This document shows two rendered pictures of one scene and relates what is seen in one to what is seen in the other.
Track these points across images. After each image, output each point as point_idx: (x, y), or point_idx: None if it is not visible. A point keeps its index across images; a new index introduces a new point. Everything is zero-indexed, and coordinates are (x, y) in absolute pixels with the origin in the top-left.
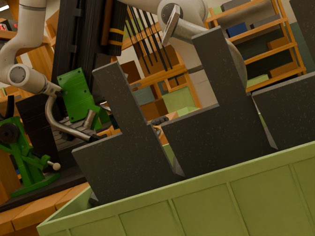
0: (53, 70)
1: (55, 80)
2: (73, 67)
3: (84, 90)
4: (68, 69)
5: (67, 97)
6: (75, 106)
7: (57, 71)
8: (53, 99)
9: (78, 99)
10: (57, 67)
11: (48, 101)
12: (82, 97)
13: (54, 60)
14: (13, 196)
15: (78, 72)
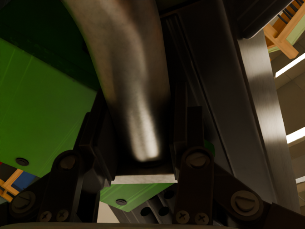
0: (259, 164)
1: (225, 121)
2: (146, 223)
3: (29, 163)
4: (162, 217)
5: (66, 101)
6: None
7: (231, 161)
8: (105, 90)
9: (3, 122)
10: (239, 178)
11: (123, 56)
12: (2, 139)
13: (268, 201)
14: None
15: (119, 201)
